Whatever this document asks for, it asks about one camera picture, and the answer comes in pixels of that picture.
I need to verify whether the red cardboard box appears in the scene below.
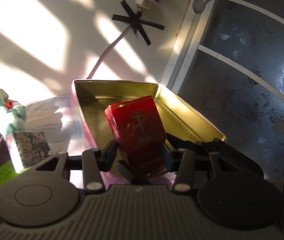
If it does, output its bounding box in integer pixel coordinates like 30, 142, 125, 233
104, 95, 168, 178

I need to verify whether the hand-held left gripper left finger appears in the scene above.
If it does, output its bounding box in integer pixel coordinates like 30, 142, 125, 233
36, 140, 119, 195

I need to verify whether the black tape cross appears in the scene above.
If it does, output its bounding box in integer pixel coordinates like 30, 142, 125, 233
111, 0, 165, 47

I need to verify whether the small patterned box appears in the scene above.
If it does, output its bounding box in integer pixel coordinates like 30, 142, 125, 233
6, 131, 52, 173

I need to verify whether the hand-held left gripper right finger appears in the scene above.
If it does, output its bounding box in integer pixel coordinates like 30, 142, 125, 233
161, 139, 233, 194

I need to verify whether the butterfly patterned glass door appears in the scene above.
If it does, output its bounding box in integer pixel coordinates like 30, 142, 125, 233
160, 0, 284, 193

